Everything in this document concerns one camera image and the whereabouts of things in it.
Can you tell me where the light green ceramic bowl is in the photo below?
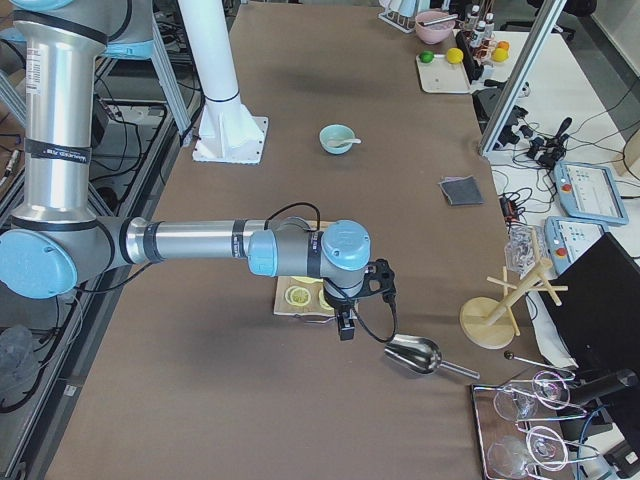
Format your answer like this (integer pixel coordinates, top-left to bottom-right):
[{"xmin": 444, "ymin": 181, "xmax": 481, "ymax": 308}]
[{"xmin": 319, "ymin": 124, "xmax": 356, "ymax": 155}]

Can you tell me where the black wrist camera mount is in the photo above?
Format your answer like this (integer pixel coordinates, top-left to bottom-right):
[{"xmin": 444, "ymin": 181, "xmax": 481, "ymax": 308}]
[{"xmin": 361, "ymin": 259, "xmax": 397, "ymax": 303}]

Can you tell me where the wooden cutting board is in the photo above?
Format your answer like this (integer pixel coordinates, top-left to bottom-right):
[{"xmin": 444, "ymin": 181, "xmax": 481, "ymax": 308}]
[{"xmin": 272, "ymin": 219, "xmax": 337, "ymax": 322}]

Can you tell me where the black monitor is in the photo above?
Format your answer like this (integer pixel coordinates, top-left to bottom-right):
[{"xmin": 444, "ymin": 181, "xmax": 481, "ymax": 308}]
[{"xmin": 544, "ymin": 233, "xmax": 639, "ymax": 372}]

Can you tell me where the teach pendant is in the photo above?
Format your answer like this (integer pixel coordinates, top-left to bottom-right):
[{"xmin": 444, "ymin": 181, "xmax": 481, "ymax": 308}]
[
  {"xmin": 553, "ymin": 160, "xmax": 629, "ymax": 225},
  {"xmin": 544, "ymin": 216, "xmax": 609, "ymax": 274}
]

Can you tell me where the yellow plastic knife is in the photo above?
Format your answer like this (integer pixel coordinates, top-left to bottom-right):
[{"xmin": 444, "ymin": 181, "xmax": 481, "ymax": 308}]
[{"xmin": 291, "ymin": 276, "xmax": 323, "ymax": 284}]

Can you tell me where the clear plastic bag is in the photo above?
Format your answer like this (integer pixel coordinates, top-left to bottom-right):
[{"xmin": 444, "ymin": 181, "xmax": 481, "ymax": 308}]
[{"xmin": 504, "ymin": 225, "xmax": 549, "ymax": 277}]

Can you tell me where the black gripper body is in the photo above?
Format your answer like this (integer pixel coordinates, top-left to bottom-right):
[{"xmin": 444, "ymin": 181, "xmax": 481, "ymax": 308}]
[{"xmin": 323, "ymin": 277, "xmax": 363, "ymax": 314}]

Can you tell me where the lower teach pendant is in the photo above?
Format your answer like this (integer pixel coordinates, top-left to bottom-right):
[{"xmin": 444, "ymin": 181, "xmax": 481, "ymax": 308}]
[{"xmin": 544, "ymin": 216, "xmax": 609, "ymax": 274}]

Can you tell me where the cream plastic tray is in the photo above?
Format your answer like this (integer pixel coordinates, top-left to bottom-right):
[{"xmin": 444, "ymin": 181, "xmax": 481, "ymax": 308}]
[{"xmin": 415, "ymin": 54, "xmax": 471, "ymax": 94}]

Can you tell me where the metal scoop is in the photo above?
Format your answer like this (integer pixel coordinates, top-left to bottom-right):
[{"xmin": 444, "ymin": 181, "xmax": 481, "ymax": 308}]
[{"xmin": 385, "ymin": 334, "xmax": 480, "ymax": 380}]

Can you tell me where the lemon slice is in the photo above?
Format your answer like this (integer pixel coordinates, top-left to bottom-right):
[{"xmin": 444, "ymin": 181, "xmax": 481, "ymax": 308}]
[
  {"xmin": 284, "ymin": 286, "xmax": 311, "ymax": 307},
  {"xmin": 318, "ymin": 290, "xmax": 332, "ymax": 310}
]

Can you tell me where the left lemon slice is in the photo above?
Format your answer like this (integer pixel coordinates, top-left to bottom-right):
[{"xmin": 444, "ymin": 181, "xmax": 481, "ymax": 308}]
[{"xmin": 284, "ymin": 286, "xmax": 311, "ymax": 307}]

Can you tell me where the yellow lemon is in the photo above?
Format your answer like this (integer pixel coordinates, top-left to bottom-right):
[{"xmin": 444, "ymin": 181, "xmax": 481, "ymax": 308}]
[
  {"xmin": 445, "ymin": 48, "xmax": 464, "ymax": 65},
  {"xmin": 492, "ymin": 48, "xmax": 509, "ymax": 63}
]

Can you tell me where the pink bowl with ice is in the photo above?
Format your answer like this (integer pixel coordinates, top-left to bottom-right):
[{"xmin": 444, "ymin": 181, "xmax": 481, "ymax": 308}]
[{"xmin": 415, "ymin": 10, "xmax": 456, "ymax": 45}]

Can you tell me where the green lime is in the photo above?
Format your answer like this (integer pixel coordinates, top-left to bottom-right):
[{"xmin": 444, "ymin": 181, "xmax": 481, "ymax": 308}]
[{"xmin": 420, "ymin": 50, "xmax": 434, "ymax": 63}]

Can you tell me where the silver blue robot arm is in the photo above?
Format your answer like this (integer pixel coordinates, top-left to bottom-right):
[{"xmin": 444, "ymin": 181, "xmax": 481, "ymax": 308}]
[{"xmin": 1, "ymin": 1, "xmax": 371, "ymax": 340}]

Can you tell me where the black metal stand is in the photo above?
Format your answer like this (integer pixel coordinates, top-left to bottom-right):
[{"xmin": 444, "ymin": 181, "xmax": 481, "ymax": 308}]
[{"xmin": 472, "ymin": 79, "xmax": 528, "ymax": 131}]

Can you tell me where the wire glass rack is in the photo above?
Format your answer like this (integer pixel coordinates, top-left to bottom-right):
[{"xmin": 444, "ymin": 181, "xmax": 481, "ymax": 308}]
[{"xmin": 471, "ymin": 370, "xmax": 599, "ymax": 479}]

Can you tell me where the black camera cable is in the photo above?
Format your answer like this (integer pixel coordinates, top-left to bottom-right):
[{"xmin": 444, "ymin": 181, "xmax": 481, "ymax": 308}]
[{"xmin": 327, "ymin": 279, "xmax": 399, "ymax": 344}]

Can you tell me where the upper teach pendant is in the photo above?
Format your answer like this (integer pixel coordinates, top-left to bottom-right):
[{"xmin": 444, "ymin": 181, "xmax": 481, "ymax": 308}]
[{"xmin": 553, "ymin": 160, "xmax": 629, "ymax": 225}]

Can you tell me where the right lemon slice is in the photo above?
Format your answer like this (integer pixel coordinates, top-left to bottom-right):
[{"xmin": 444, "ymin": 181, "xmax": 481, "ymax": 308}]
[{"xmin": 318, "ymin": 290, "xmax": 332, "ymax": 310}]

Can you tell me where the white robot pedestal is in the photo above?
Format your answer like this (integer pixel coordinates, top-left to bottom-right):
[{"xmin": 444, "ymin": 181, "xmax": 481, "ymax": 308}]
[{"xmin": 179, "ymin": 0, "xmax": 268, "ymax": 165}]

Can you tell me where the dark grey cloth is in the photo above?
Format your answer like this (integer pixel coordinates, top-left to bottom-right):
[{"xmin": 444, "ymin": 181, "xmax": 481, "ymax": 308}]
[{"xmin": 439, "ymin": 176, "xmax": 484, "ymax": 206}]

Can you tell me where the aluminium frame post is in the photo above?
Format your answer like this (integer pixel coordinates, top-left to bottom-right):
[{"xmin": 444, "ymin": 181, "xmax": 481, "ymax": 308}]
[{"xmin": 478, "ymin": 0, "xmax": 566, "ymax": 156}]

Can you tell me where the wooden mug tree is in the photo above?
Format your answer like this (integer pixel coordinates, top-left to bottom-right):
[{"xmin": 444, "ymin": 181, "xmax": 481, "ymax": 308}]
[{"xmin": 459, "ymin": 230, "xmax": 569, "ymax": 349}]

